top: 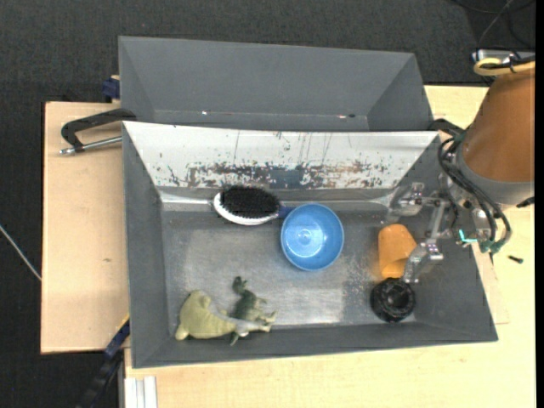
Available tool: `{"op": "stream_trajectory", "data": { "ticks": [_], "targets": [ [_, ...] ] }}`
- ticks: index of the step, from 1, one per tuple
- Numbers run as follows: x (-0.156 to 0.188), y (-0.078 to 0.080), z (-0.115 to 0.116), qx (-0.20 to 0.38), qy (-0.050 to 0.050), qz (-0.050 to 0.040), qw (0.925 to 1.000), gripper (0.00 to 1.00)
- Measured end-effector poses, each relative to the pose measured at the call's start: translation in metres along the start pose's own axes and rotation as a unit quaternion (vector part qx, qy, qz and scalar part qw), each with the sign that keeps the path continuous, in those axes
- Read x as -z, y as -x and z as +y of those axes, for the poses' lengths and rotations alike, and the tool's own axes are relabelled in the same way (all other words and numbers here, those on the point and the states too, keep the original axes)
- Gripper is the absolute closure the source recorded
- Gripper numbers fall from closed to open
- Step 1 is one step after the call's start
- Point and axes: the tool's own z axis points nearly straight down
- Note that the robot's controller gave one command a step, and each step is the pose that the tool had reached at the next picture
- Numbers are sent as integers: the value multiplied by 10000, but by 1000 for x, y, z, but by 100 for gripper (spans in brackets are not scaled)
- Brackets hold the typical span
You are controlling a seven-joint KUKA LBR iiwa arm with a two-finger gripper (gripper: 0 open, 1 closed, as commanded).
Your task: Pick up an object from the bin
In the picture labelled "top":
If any yellow-green plush toy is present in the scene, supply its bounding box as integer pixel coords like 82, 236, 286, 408
174, 289, 237, 342

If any pale grey toy dinosaur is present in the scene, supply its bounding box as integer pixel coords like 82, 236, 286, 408
214, 308, 274, 347

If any blue bowl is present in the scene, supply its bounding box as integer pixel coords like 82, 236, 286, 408
279, 202, 345, 272

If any grey metal bin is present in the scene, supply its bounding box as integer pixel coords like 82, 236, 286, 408
117, 35, 500, 370

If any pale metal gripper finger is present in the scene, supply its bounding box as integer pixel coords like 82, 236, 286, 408
387, 182, 427, 218
402, 241, 445, 284

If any dark green toy dinosaur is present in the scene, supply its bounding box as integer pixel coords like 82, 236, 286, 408
230, 275, 278, 323

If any black ribbed round object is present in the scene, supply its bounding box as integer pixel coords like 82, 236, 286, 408
369, 278, 417, 325

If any white hairbrush with black bristles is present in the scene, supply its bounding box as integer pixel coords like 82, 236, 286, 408
212, 184, 295, 227

